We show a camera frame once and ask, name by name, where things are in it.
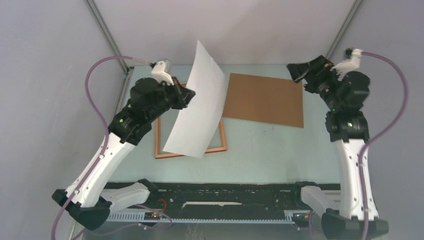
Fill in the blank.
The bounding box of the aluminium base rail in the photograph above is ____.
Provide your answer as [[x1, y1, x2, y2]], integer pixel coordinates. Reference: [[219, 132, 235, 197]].
[[75, 187, 379, 226]]

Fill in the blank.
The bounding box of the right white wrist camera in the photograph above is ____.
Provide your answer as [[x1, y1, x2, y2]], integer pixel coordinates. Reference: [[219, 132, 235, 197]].
[[331, 48, 363, 75]]

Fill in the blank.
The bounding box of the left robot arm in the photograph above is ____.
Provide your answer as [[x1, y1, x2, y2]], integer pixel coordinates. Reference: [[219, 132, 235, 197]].
[[52, 77, 196, 231]]

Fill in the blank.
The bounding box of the left corner aluminium post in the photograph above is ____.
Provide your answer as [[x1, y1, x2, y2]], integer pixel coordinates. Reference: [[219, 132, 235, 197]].
[[83, 0, 122, 56]]

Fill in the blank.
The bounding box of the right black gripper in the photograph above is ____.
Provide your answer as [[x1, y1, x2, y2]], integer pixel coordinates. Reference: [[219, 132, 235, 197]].
[[286, 54, 343, 110]]

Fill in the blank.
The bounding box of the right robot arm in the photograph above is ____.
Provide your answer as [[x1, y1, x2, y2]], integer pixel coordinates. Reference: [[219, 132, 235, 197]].
[[287, 53, 389, 240]]

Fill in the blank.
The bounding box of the sunset photo print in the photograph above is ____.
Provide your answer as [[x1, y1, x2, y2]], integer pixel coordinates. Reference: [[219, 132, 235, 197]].
[[163, 41, 229, 158]]

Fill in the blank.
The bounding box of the right corner aluminium post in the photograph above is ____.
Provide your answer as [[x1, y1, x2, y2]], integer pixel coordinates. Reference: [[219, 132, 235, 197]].
[[325, 0, 365, 59]]

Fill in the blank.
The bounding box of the wooden picture frame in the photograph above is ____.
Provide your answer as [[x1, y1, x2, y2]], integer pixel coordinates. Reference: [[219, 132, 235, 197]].
[[154, 82, 228, 160]]

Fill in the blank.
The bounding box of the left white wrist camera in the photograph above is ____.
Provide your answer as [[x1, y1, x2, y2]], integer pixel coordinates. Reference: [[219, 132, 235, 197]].
[[150, 59, 174, 86]]

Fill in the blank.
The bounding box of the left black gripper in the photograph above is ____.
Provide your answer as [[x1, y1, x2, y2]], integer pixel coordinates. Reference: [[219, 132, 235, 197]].
[[147, 77, 196, 122]]

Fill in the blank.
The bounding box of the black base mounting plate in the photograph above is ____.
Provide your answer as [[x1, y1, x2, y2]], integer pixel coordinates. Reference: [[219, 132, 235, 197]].
[[145, 182, 311, 221]]

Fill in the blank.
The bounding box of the corner aluminium post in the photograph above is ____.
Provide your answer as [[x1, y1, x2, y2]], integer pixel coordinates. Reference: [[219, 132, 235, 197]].
[[83, 0, 122, 56], [325, 0, 365, 59]]

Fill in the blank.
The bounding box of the brown cardboard backing board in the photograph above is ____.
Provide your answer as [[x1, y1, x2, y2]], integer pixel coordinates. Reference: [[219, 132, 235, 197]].
[[222, 73, 304, 128]]

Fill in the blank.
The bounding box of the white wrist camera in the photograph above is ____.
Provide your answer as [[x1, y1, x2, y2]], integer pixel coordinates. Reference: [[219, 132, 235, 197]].
[[150, 59, 174, 86], [331, 48, 363, 75]]

